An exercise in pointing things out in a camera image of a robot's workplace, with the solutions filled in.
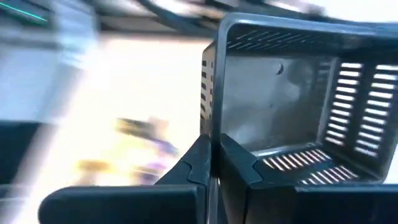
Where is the black slotted plastic basket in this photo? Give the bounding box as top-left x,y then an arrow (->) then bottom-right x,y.
200,12 -> 398,187

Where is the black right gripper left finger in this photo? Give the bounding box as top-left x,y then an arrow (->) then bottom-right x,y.
38,134 -> 213,224

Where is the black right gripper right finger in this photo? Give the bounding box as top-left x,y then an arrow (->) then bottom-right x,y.
218,133 -> 398,224

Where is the purple spiral wrist coil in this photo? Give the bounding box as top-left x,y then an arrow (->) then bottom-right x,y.
133,138 -> 180,184

